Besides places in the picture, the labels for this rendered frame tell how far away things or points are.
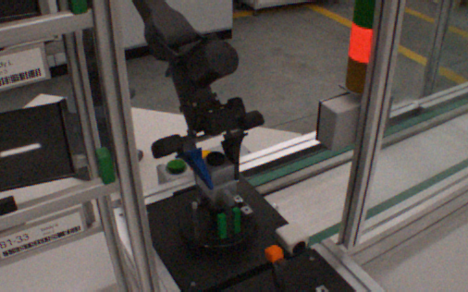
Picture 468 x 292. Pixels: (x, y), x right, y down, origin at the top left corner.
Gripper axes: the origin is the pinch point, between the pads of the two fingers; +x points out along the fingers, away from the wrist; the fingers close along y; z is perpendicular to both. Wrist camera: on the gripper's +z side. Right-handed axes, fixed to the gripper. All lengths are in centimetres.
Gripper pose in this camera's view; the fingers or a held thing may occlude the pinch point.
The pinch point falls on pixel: (217, 164)
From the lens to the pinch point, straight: 77.2
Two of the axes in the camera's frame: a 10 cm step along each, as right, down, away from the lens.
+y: 8.6, -2.8, 4.2
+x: 3.1, 9.5, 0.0
